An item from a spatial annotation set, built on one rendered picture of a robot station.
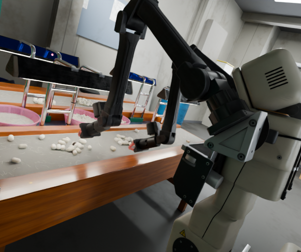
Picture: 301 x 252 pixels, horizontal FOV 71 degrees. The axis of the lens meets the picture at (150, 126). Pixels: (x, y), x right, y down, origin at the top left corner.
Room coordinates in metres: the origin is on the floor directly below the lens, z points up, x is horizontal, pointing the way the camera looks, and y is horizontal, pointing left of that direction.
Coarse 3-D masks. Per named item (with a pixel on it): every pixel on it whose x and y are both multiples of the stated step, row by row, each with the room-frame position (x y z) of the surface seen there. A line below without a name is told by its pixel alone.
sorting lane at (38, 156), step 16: (176, 128) 2.06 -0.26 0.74; (0, 144) 0.75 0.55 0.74; (16, 144) 0.79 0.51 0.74; (32, 144) 0.84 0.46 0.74; (48, 144) 0.88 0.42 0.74; (96, 144) 1.06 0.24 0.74; (112, 144) 1.14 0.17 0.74; (128, 144) 1.22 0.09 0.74; (160, 144) 1.43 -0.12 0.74; (176, 144) 1.56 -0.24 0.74; (0, 160) 0.66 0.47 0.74; (32, 160) 0.72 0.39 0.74; (48, 160) 0.76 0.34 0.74; (64, 160) 0.80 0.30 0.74; (80, 160) 0.85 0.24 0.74; (96, 160) 0.90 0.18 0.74; (0, 176) 0.58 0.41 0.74
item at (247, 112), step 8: (232, 88) 0.50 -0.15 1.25; (216, 96) 0.49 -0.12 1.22; (224, 96) 0.48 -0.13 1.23; (232, 96) 0.48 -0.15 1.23; (208, 104) 0.50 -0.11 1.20; (216, 104) 0.48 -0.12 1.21; (224, 104) 0.46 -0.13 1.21; (232, 104) 0.46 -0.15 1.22; (240, 104) 0.47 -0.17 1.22; (216, 112) 0.47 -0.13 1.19; (224, 112) 0.46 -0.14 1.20; (232, 112) 0.45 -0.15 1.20; (240, 112) 0.42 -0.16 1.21; (248, 112) 0.45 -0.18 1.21; (216, 120) 0.47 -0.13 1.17; (224, 120) 0.43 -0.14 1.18; (232, 120) 0.43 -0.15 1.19; (240, 120) 0.44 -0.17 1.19; (208, 128) 0.45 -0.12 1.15; (216, 128) 0.44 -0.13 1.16; (224, 128) 0.45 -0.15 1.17
